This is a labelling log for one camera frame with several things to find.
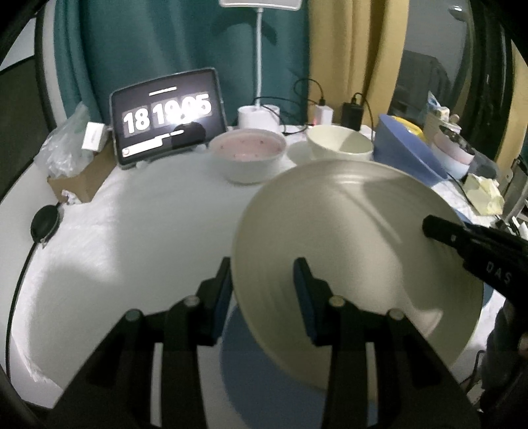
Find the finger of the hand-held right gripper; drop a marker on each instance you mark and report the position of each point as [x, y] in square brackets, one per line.
[470, 225]
[443, 231]

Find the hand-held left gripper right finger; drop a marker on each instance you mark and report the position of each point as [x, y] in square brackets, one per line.
[305, 305]

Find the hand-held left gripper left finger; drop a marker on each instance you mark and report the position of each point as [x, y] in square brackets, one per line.
[222, 305]

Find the blue plate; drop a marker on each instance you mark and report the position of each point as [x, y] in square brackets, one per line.
[264, 371]

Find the large cream plate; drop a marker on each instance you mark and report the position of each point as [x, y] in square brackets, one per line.
[350, 231]

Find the dark blue bowl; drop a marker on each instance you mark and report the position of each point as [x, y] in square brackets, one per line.
[396, 148]

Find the cream bowl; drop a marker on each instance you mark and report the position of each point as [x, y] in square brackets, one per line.
[338, 142]

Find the pink speckled bowl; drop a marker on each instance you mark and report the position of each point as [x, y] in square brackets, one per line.
[247, 165]

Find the person's right forearm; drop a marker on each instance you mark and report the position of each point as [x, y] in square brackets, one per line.
[507, 350]

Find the pale yellow paper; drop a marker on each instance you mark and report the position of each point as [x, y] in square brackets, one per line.
[484, 196]

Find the grey cloth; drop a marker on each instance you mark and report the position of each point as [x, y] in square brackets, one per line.
[482, 165]

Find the plain pink bowl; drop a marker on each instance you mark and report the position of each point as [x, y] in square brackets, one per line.
[449, 150]

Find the steel bowl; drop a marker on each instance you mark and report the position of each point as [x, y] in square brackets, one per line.
[453, 133]

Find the white perforated basket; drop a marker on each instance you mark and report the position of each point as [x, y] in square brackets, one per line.
[435, 126]

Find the white tablecloth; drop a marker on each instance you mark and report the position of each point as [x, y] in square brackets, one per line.
[144, 231]

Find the yellow printed packet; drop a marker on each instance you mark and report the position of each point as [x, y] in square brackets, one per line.
[408, 126]

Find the blue and white carton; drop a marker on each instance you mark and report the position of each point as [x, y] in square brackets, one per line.
[437, 105]

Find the black charger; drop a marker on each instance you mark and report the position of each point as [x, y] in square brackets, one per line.
[352, 115]

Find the dark chair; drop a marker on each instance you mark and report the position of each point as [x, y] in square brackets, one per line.
[425, 82]

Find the white charger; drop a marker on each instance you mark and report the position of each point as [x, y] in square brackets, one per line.
[324, 113]

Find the cardboard box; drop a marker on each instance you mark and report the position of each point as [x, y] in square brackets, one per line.
[86, 181]

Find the crumpled white paper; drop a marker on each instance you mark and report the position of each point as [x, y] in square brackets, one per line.
[71, 198]

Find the white desk lamp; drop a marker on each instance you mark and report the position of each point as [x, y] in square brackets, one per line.
[258, 117]

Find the tablet with clock display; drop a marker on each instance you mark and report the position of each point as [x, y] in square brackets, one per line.
[165, 119]

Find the black round puck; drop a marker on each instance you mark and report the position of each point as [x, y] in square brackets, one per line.
[45, 222]

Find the yellow curtain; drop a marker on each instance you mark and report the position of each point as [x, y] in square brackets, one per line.
[350, 49]

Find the small white box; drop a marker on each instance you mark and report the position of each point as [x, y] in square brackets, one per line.
[94, 137]

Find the clear plastic bag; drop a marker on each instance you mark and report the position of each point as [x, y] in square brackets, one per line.
[62, 144]

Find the teal curtain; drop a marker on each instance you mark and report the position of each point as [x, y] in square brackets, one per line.
[165, 41]

